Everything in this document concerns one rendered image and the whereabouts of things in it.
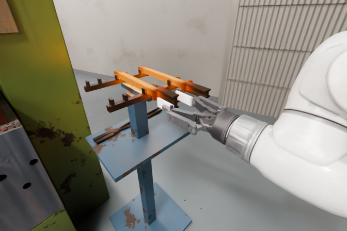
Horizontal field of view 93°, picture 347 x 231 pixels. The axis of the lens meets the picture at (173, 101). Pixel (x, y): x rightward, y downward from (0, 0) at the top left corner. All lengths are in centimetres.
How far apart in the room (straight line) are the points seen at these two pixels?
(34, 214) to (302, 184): 91
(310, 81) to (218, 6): 216
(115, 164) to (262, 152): 52
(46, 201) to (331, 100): 96
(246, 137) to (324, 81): 15
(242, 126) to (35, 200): 82
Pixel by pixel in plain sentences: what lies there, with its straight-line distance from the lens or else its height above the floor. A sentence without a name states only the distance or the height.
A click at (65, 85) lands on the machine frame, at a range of 94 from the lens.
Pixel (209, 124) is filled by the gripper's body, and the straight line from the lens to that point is 39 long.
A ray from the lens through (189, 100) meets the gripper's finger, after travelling 50.
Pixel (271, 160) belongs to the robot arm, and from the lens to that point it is 33.
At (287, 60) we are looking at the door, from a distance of 240.
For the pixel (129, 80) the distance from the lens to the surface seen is 68.
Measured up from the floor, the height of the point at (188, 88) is 100.
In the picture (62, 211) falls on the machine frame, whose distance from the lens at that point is 103.
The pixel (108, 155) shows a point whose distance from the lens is 73.
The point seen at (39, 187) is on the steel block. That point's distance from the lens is 89.
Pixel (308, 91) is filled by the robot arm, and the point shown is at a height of 113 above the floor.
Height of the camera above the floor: 124
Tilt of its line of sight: 27 degrees down
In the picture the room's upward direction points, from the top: straight up
